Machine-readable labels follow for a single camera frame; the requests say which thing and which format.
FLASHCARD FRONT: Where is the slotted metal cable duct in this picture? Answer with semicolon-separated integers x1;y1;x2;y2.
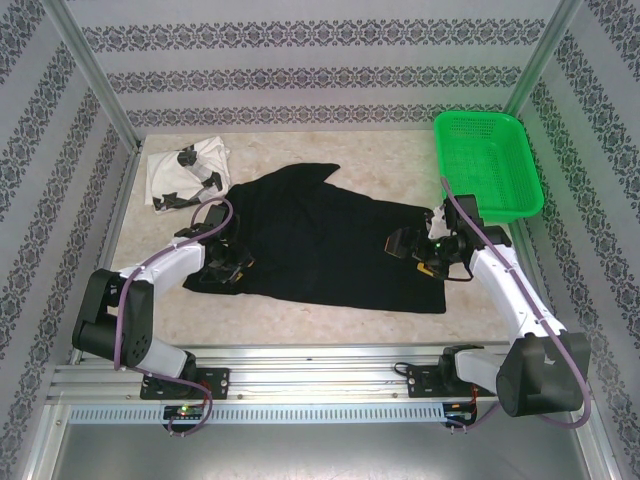
67;403;446;424

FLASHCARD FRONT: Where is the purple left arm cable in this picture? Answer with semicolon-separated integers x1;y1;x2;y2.
113;197;237;439

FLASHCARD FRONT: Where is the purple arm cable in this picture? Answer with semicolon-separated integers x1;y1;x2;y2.
113;197;237;439
439;174;594;436

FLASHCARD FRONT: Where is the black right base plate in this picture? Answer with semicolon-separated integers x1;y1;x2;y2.
405;363;499;400

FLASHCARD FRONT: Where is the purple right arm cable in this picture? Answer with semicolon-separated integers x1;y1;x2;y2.
439;174;594;436

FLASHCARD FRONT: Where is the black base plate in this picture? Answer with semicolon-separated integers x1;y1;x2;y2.
405;363;499;400
141;367;231;401

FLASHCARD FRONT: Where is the controller board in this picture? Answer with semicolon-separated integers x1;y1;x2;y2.
163;404;206;420
444;401;480;419

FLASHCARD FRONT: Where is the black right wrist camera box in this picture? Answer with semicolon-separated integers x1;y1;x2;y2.
428;193;487;239

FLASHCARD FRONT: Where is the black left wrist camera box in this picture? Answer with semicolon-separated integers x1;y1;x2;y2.
174;203;237;239

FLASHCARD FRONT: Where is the black right camera cable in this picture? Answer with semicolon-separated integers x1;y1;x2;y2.
443;259;477;282

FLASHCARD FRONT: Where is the green plastic basket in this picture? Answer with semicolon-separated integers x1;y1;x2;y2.
432;110;546;225

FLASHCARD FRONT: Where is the aluminium mounting rail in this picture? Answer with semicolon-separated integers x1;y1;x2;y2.
47;342;596;402

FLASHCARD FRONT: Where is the white t-shirt with black print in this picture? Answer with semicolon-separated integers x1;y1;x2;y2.
144;135;235;215

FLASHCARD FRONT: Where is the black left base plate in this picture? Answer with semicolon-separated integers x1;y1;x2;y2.
141;367;231;401

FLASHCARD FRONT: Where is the right controller board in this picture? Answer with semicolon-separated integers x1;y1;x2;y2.
444;401;480;419

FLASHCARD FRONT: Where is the left controller board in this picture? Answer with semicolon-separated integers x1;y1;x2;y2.
163;404;206;420

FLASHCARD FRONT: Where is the aluminium frame post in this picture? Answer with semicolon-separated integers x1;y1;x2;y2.
42;0;144;151
502;0;586;119

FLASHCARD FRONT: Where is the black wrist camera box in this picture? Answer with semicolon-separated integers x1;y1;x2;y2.
428;193;487;239
174;203;237;239

